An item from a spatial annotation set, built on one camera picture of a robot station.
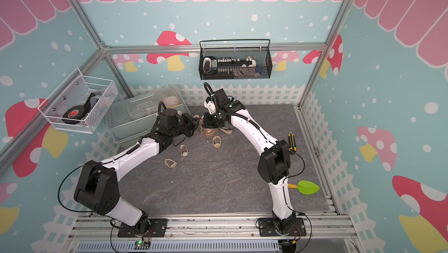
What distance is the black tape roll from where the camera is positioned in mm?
681

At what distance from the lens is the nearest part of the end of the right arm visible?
0.62 m

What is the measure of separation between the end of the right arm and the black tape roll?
1.59 ft
